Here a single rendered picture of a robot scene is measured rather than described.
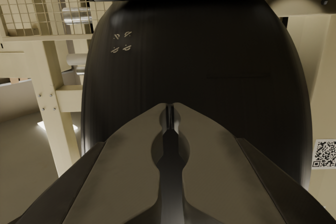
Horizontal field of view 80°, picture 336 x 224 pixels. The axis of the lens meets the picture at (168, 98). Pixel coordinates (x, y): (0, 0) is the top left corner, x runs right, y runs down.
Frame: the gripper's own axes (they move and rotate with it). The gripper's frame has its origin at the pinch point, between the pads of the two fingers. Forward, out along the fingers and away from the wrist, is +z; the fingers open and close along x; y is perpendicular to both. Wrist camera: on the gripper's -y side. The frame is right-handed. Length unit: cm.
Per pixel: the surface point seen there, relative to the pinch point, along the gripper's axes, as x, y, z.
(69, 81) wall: -374, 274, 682
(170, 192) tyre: -0.3, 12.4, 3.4
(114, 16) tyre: -6.9, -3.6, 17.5
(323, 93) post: 28.4, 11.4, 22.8
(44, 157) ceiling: -282, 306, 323
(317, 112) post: 28.1, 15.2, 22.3
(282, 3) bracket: 23.9, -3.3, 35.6
